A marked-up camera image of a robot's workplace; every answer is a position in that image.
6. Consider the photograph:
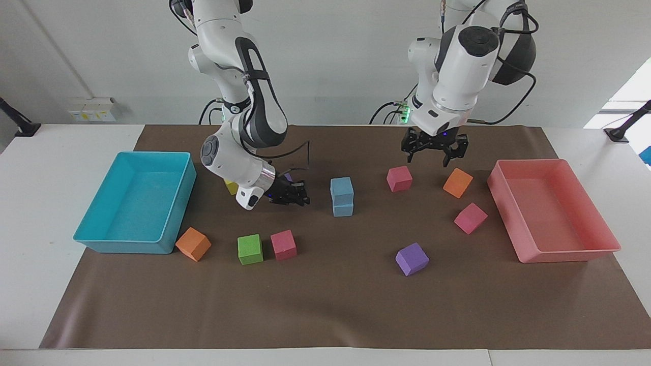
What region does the white wall socket box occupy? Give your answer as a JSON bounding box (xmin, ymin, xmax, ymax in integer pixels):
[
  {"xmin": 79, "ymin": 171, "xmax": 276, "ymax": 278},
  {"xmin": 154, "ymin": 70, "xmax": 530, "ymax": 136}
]
[{"xmin": 67, "ymin": 97, "xmax": 122, "ymax": 123}]

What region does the orange block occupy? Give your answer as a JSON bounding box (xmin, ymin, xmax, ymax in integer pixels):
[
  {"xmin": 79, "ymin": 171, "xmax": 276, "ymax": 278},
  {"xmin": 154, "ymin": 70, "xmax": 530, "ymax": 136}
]
[
  {"xmin": 175, "ymin": 227, "xmax": 212, "ymax": 262},
  {"xmin": 442, "ymin": 168, "xmax": 474, "ymax": 199}
]

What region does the black stand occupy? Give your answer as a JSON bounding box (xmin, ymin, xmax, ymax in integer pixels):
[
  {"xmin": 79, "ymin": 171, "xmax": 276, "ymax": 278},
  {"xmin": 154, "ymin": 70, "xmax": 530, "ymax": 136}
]
[
  {"xmin": 604, "ymin": 100, "xmax": 651, "ymax": 143},
  {"xmin": 0, "ymin": 97, "xmax": 42, "ymax": 138}
]

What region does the black cable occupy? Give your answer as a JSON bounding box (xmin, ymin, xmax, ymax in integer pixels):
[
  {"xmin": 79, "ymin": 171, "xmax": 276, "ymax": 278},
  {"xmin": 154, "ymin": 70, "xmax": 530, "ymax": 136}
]
[
  {"xmin": 198, "ymin": 99, "xmax": 224, "ymax": 126},
  {"xmin": 243, "ymin": 139, "xmax": 311, "ymax": 176},
  {"xmin": 369, "ymin": 84, "xmax": 419, "ymax": 126},
  {"xmin": 441, "ymin": 0, "xmax": 539, "ymax": 126}
]

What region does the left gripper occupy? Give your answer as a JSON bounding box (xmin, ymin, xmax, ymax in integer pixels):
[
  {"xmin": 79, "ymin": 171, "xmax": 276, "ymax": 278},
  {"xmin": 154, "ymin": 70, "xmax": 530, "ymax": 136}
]
[{"xmin": 401, "ymin": 124, "xmax": 469, "ymax": 168}]

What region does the pink plastic bin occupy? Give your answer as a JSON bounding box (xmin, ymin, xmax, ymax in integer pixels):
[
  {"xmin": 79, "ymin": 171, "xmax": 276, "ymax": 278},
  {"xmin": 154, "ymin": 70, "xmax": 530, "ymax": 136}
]
[{"xmin": 487, "ymin": 159, "xmax": 622, "ymax": 263}]

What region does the green block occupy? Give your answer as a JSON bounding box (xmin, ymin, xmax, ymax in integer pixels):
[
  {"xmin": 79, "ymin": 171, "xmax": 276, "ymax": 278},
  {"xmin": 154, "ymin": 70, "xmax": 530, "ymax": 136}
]
[{"xmin": 237, "ymin": 234, "xmax": 264, "ymax": 266}]

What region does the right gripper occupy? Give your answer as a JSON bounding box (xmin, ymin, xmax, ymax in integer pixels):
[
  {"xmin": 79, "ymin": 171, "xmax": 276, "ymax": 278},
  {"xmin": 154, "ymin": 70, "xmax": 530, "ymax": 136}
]
[{"xmin": 268, "ymin": 177, "xmax": 292, "ymax": 204}]

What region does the blue plastic bin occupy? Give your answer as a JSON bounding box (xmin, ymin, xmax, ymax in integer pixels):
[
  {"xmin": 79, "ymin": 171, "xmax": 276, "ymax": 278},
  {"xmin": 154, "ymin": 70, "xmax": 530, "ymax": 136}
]
[{"xmin": 73, "ymin": 151, "xmax": 197, "ymax": 254}]

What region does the pink block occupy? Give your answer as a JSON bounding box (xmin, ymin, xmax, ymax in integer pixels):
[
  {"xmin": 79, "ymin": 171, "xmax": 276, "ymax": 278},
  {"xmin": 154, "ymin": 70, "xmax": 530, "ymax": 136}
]
[
  {"xmin": 454, "ymin": 203, "xmax": 489, "ymax": 235},
  {"xmin": 270, "ymin": 230, "xmax": 298, "ymax": 261},
  {"xmin": 386, "ymin": 166, "xmax": 413, "ymax": 193}
]

